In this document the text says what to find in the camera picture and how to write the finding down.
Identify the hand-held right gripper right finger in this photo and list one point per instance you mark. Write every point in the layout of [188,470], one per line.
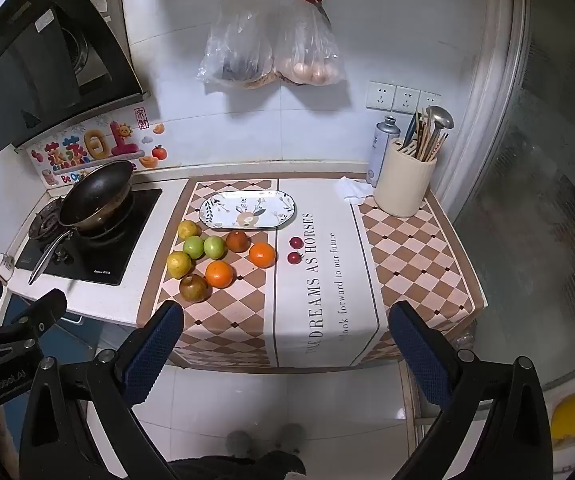
[420,355]

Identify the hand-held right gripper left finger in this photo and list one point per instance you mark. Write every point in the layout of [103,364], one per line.
[152,355]

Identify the large red apple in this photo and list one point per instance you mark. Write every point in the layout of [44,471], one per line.
[194,287]

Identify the yellow lemon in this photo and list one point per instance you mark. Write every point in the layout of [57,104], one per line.
[178,264]
[187,229]

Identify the orange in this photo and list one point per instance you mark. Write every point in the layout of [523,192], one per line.
[219,274]
[261,254]

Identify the green apple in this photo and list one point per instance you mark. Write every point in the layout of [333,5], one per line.
[193,247]
[213,246]

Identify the small red apple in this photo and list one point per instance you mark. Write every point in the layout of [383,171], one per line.
[237,241]

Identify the red cherry tomato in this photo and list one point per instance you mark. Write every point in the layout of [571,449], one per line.
[294,258]

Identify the oval floral plate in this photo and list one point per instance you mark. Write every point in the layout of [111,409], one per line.
[247,210]

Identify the small white cup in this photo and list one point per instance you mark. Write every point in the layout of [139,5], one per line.
[3,264]

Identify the blue cabinet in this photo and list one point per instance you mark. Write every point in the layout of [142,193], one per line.
[85,330]

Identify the black gas stove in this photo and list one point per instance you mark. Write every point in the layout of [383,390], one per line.
[117,255]

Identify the checkered table mat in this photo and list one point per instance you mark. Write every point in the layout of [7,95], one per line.
[317,300]

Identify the black frying pan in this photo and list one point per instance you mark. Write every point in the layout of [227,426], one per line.
[92,195]

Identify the yellow packet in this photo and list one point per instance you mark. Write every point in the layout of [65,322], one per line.
[567,415]

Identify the cream utensil holder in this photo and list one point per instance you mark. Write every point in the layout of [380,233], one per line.
[400,185]

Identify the white crumpled tissue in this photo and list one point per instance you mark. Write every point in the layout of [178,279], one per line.
[352,189]

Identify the grey spray can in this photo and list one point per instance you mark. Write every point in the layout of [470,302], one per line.
[380,150]

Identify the frosted glass door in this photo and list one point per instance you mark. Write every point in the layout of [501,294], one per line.
[542,185]

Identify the bundle of chopsticks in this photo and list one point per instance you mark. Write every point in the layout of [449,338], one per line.
[425,145]

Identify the black range hood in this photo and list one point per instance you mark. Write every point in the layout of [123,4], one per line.
[17,70]

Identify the metal ladle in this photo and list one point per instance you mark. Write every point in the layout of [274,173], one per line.
[440,117]

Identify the plastic bag with dark contents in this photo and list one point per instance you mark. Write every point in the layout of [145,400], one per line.
[240,55]

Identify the plastic bag with eggs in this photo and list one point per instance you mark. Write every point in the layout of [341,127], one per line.
[307,60]

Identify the colourful lettered wall sticker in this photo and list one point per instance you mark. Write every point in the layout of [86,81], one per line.
[92,150]

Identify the gold ingot wall sticker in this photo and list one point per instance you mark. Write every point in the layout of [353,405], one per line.
[147,162]

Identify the persimmon wall sticker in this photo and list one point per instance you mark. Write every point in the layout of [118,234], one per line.
[157,152]

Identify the orange slice wall sticker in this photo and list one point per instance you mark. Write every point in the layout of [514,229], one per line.
[159,128]

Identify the red seal wall sticker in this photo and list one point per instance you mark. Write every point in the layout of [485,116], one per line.
[141,114]

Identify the white wall socket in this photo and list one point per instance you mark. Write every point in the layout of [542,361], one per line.
[380,95]
[430,99]
[406,99]

